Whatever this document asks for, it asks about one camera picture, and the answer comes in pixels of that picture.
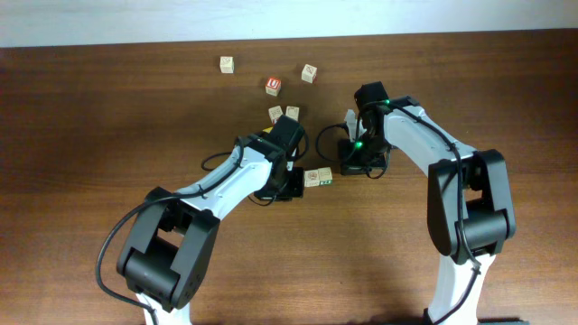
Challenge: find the plain wooden block far left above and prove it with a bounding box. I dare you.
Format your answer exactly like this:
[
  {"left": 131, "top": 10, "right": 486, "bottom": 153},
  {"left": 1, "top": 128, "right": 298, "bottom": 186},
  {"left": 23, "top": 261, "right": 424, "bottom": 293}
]
[{"left": 219, "top": 56, "right": 235, "bottom": 74}]

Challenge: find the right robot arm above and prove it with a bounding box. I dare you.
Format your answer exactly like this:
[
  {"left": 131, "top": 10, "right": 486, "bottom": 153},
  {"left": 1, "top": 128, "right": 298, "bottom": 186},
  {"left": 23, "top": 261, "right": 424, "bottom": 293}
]
[{"left": 338, "top": 81, "right": 517, "bottom": 324}]

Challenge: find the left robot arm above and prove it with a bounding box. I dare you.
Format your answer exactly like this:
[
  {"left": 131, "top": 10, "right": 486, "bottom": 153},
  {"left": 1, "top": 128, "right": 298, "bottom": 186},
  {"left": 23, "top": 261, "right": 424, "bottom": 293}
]
[{"left": 117, "top": 116, "right": 307, "bottom": 324}]

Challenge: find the red U wooden block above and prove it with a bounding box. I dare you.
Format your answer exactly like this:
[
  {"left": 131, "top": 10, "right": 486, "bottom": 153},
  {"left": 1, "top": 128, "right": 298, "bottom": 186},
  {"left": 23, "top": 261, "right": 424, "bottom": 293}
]
[{"left": 265, "top": 77, "right": 282, "bottom": 97}]

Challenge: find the plain wooden block far right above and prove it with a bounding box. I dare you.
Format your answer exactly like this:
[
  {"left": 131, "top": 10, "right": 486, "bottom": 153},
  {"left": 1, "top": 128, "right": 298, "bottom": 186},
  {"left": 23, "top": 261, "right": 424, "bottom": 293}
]
[{"left": 302, "top": 64, "right": 318, "bottom": 83}]

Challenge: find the wooden block green side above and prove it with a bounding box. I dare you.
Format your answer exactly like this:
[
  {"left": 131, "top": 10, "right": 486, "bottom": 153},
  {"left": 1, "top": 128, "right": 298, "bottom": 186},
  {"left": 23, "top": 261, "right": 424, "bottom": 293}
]
[{"left": 318, "top": 167, "right": 333, "bottom": 186}]

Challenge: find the plain wooden cup block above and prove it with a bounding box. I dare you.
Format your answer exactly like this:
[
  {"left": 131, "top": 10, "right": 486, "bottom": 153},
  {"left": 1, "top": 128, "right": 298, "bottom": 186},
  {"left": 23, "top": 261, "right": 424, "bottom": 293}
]
[{"left": 285, "top": 106, "right": 300, "bottom": 121}]

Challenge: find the wooden block red side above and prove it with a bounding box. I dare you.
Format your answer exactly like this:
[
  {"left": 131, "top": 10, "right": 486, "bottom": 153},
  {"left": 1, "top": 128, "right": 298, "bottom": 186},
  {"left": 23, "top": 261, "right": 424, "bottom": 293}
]
[{"left": 268, "top": 106, "right": 284, "bottom": 125}]

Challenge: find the wooden block blue side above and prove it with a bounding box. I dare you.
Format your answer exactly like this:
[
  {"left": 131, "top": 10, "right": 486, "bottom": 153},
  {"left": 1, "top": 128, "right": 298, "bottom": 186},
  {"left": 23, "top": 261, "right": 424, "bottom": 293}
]
[{"left": 303, "top": 170, "right": 321, "bottom": 188}]

